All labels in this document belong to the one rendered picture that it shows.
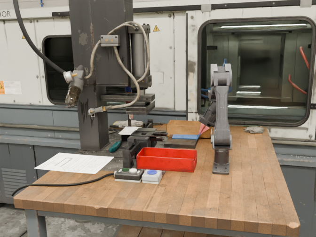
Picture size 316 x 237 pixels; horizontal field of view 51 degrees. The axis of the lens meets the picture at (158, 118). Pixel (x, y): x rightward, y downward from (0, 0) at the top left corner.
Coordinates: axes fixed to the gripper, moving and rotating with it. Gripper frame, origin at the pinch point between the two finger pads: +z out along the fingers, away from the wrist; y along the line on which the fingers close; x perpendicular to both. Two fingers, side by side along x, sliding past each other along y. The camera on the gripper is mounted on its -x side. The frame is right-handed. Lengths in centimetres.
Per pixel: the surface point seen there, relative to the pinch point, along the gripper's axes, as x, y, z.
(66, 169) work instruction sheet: 46, 46, 32
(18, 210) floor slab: -67, 92, 162
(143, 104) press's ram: 21.3, 32.6, -4.3
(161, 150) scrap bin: 31.3, 14.1, 7.5
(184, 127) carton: -5.3, 8.6, 2.7
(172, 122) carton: -17.3, 15.3, 6.8
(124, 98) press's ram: 19.7, 42.2, -1.8
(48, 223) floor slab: -50, 60, 143
